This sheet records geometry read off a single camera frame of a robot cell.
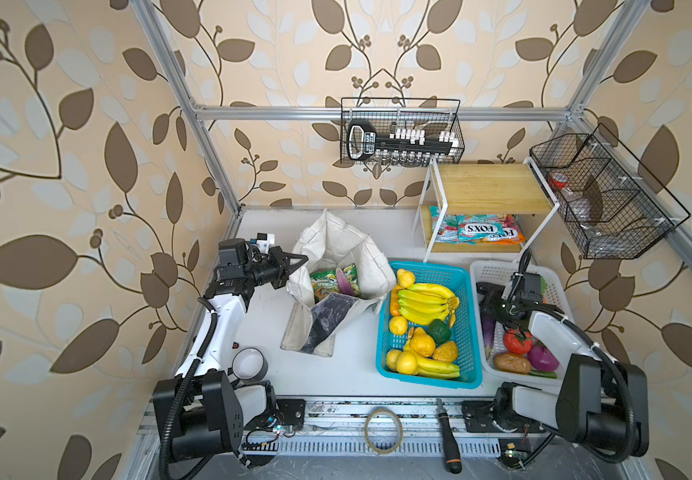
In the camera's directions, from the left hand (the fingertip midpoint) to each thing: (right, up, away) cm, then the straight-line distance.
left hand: (309, 257), depth 76 cm
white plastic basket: (+58, -6, +18) cm, 61 cm away
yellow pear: (+27, -7, +14) cm, 32 cm away
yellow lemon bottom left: (+24, -27, -1) cm, 36 cm away
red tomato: (+56, -23, +4) cm, 61 cm away
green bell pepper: (+35, -21, +6) cm, 42 cm away
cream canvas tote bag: (+4, +3, +13) cm, 14 cm away
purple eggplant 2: (+50, -21, +8) cm, 55 cm away
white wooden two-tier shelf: (+56, +18, +3) cm, 58 cm away
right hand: (+53, -17, +13) cm, 57 cm away
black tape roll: (-18, -30, +7) cm, 36 cm away
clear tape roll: (+23, -40, -6) cm, 46 cm away
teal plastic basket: (+42, -22, +6) cm, 48 cm away
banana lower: (+32, -29, +1) cm, 43 cm away
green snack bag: (+3, -8, +12) cm, 15 cm away
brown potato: (+53, -28, +1) cm, 60 cm away
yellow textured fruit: (+30, -24, +4) cm, 39 cm away
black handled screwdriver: (+34, -44, -8) cm, 56 cm away
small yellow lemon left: (+24, -20, +9) cm, 33 cm away
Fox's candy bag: (+47, +8, +11) cm, 49 cm away
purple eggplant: (+8, -9, +12) cm, 17 cm away
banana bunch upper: (+33, -15, +15) cm, 39 cm away
